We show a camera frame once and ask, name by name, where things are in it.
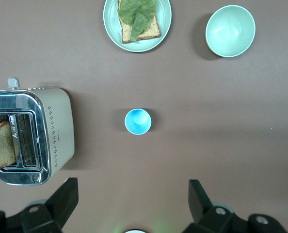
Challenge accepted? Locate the pale green plate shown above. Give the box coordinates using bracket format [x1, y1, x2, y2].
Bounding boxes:
[103, 0, 172, 53]

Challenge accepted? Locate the blue plastic cup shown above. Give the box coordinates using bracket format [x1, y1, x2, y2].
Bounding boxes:
[124, 108, 152, 135]

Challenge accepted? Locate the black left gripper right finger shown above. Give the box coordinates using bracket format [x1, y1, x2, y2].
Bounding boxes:
[182, 179, 288, 233]

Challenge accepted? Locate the green lettuce leaf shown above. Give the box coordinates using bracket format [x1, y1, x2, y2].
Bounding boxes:
[118, 0, 158, 43]

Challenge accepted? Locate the toast slice under lettuce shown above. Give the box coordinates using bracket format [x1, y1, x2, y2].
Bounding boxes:
[117, 0, 162, 44]

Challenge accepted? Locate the brown tablecloth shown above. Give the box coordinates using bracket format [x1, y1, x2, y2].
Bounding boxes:
[0, 0, 288, 233]

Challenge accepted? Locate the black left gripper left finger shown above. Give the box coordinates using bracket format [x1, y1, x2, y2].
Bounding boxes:
[0, 177, 79, 233]

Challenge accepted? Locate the brown bread slice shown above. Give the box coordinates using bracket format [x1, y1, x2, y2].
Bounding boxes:
[0, 121, 20, 169]

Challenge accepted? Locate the pale green bowl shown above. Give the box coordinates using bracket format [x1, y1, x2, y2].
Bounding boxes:
[205, 5, 256, 58]

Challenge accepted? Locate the beige and chrome toaster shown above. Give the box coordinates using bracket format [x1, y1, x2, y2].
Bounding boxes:
[0, 77, 76, 186]

